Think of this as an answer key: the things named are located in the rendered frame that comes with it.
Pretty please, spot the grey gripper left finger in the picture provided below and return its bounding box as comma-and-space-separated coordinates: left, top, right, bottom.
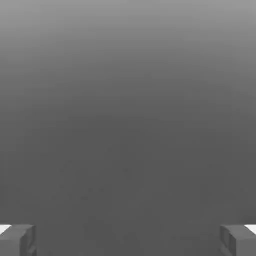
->
0, 223, 38, 256

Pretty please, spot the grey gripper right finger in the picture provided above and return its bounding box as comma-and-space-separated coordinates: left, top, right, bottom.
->
219, 223, 256, 256

